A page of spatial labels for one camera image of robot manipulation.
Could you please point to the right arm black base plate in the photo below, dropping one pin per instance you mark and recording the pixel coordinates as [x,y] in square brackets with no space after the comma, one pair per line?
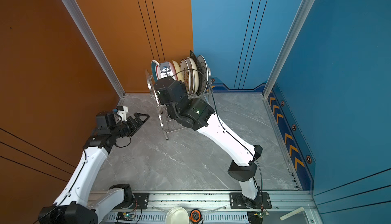
[239,201]

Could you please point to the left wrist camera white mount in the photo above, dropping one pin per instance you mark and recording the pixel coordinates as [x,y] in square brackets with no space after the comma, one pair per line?
[121,112]

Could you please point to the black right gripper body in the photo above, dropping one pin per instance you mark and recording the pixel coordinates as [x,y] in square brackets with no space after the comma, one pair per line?
[162,99]

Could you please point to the white plate orange sunburst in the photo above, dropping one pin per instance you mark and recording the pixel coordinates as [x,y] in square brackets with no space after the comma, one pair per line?
[191,76]

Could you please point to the white plate green maroon rim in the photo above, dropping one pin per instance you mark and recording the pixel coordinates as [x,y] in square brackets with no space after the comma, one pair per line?
[155,68]

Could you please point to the orange black tape measure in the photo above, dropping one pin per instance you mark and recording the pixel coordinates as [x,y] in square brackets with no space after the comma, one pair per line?
[195,217]

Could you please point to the cream flat stick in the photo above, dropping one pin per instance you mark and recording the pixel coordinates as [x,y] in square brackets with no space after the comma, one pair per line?
[292,213]

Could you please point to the white plate red characters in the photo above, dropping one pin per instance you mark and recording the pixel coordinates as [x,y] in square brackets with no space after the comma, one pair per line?
[186,75]

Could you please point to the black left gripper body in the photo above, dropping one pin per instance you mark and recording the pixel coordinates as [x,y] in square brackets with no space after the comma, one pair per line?
[132,128]

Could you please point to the pink round plate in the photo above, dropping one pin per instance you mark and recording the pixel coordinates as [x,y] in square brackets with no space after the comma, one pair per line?
[173,70]

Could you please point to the green circuit board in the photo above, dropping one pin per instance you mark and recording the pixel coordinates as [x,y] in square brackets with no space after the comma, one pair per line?
[125,217]

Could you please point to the silver wire dish rack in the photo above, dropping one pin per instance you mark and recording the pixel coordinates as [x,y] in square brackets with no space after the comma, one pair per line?
[193,114]

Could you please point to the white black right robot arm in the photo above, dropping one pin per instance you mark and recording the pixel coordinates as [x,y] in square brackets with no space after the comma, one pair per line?
[244,155]

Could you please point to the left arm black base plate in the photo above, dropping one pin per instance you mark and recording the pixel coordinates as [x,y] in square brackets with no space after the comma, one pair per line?
[139,200]

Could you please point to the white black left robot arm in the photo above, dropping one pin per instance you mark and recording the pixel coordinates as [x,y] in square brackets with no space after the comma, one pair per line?
[71,206]

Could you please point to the black square floral plate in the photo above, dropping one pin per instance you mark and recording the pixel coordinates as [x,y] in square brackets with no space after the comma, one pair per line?
[198,72]

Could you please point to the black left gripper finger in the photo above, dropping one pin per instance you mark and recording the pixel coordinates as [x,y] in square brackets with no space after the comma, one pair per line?
[140,115]
[141,122]

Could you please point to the yellow round plate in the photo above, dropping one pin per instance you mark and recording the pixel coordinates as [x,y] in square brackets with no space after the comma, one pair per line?
[178,72]

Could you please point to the cream beige round plate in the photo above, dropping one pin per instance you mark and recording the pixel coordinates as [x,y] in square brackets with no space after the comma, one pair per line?
[195,76]

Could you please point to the aluminium frame rail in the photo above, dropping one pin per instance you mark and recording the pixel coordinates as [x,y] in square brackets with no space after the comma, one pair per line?
[215,207]

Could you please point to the small circuit board with wires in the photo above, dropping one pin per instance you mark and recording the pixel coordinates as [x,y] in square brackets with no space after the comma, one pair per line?
[257,217]

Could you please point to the white round bowl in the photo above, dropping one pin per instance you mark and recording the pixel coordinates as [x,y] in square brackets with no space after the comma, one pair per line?
[177,215]

